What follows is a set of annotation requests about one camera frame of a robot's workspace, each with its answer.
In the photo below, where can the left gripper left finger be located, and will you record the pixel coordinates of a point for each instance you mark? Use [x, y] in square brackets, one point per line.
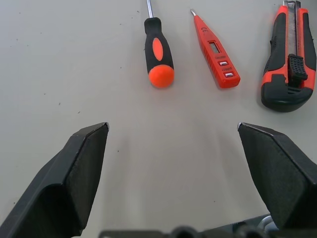
[62, 186]

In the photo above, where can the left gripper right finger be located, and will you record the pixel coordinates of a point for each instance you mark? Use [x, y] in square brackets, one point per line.
[280, 173]

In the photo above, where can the red and black utility knife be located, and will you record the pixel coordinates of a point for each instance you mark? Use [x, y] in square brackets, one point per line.
[277, 49]

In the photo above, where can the red voltage tester pen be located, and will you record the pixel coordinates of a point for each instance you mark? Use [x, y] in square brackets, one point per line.
[218, 62]

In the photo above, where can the black and orange screwdriver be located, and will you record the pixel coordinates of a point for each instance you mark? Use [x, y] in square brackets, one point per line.
[158, 62]

